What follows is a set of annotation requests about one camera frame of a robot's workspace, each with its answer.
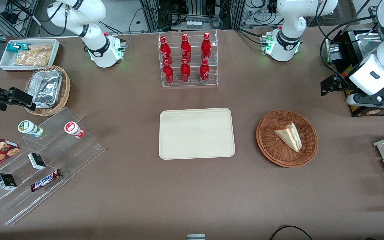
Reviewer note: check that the red lidded yogurt cup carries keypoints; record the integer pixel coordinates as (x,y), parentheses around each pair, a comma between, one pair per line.
(72,129)

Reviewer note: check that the green lidded yogurt cup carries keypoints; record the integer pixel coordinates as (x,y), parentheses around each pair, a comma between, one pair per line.
(28,127)

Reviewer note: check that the steel warmer pan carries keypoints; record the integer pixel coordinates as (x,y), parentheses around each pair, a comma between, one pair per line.
(370,40)

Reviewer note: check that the red cola bottle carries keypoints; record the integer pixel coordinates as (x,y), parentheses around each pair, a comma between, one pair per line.
(185,50)
(168,74)
(165,51)
(206,48)
(185,72)
(204,72)

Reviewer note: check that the Snickers chocolate bar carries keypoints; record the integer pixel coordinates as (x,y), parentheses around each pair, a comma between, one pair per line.
(45,180)

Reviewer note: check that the clear acrylic stepped stand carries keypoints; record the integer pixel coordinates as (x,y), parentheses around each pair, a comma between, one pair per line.
(78,156)

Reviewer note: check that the beige plastic tray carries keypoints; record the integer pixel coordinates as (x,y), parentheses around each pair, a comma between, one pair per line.
(197,133)

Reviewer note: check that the green snack packet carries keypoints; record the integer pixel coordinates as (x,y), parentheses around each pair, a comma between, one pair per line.
(15,47)

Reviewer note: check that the clear bag of crackers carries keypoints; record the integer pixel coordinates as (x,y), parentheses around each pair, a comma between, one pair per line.
(35,56)

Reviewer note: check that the grey device at table edge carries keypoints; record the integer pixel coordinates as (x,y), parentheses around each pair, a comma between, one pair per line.
(196,237)

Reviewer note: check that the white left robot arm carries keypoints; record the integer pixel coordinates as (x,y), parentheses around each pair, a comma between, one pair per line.
(288,20)

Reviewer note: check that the triangular sandwich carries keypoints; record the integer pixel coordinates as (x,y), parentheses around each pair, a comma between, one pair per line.
(290,136)

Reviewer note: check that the black food warmer cabinet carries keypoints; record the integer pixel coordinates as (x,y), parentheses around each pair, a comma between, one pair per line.
(348,43)

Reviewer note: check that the small black white box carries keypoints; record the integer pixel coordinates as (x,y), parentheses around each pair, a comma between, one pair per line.
(37,161)
(6,182)

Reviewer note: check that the light wicker basket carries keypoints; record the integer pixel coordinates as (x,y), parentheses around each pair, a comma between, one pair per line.
(66,90)

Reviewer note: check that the stack of foil containers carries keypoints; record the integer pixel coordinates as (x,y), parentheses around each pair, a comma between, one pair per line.
(47,88)

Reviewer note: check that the clear acrylic bottle rack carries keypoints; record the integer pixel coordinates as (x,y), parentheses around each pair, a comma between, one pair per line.
(212,81)

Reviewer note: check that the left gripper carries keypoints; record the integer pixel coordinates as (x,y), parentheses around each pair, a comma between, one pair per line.
(342,85)

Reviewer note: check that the aluminium equipment frame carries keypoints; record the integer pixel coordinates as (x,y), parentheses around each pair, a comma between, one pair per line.
(195,13)

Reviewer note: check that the brown wicker basket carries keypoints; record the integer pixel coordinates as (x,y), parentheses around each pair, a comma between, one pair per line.
(278,153)

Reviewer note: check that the white rectangular snack bin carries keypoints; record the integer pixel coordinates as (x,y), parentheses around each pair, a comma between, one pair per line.
(5,63)

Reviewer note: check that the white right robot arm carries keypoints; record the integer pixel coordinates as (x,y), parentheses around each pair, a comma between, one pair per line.
(95,50)

